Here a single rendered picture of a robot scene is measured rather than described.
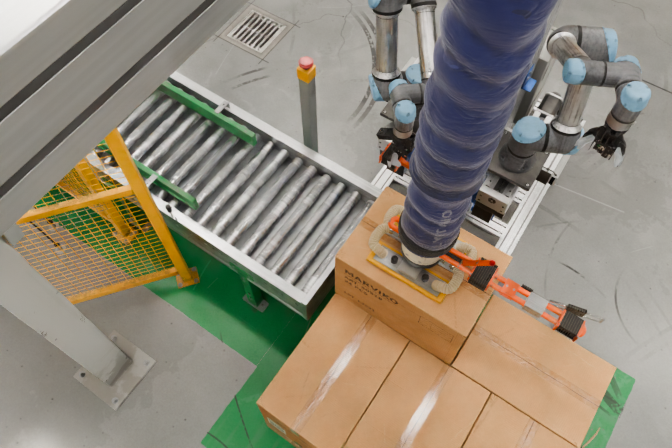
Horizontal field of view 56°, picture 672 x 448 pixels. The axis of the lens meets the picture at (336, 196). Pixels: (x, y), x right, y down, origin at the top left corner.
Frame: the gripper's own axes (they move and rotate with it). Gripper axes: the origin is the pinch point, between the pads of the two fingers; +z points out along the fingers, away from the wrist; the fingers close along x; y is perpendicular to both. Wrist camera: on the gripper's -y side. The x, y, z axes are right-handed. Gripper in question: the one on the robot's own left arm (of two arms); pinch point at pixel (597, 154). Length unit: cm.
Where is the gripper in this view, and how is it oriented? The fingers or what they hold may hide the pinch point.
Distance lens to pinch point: 227.6
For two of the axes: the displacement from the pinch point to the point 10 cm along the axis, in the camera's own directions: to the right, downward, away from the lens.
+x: 8.4, 4.8, -2.7
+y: -5.5, 7.3, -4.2
